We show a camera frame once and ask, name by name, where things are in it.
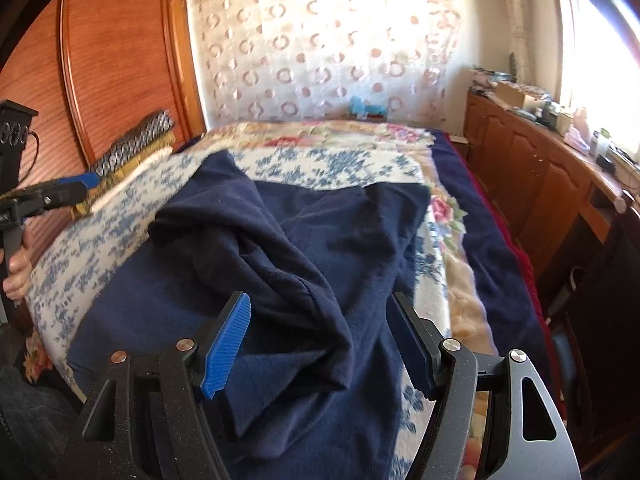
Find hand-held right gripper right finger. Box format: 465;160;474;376
390;291;583;480

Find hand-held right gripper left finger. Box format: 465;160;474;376
72;290;253;480

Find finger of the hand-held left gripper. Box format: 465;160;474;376
27;181;92;213
50;172;102;190

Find navy t-shirt with orange print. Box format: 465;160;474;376
67;150;451;480

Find person's left hand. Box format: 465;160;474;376
2;229;34;307

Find blue floral bed sheet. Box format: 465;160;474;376
25;144;451;456

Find folded dark patterned quilt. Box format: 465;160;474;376
75;109;177;217

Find wooden headboard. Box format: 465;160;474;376
0;0;207;333

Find navy bedspread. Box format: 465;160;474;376
429;129;553;366

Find black chair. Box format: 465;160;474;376
542;215;640;463

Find person's dark trousers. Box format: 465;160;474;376
0;364;89;480

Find long wooden cabinet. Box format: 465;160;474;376
462;87;640;283

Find teal tissue pack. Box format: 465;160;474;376
348;96;389;121

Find pink tissue pack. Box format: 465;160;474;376
564;109;592;155

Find cardboard box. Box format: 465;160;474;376
492;80;527;107

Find sheer curtain with circles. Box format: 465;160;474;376
187;0;463;132

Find bright window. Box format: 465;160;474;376
550;0;640;183

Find beige window drape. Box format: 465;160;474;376
492;0;540;82

